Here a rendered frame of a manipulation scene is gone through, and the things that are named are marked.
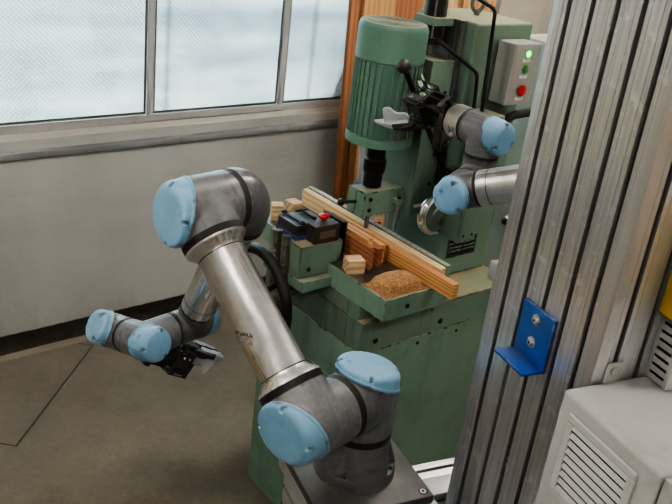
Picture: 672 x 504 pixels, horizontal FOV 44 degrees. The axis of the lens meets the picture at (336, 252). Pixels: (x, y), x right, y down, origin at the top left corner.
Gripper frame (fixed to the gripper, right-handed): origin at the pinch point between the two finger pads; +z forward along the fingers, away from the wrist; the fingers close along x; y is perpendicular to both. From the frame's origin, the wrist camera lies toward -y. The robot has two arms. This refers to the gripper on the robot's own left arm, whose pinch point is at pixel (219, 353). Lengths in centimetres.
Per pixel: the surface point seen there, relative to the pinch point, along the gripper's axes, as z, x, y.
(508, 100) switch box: 38, 6, -91
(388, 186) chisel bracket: 31, -9, -56
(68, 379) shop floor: 42, -109, 64
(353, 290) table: 22.4, 6.6, -28.4
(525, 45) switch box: 33, 5, -104
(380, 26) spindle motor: -2, -8, -87
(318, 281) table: 19.1, -2.3, -25.5
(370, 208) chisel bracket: 27, -7, -48
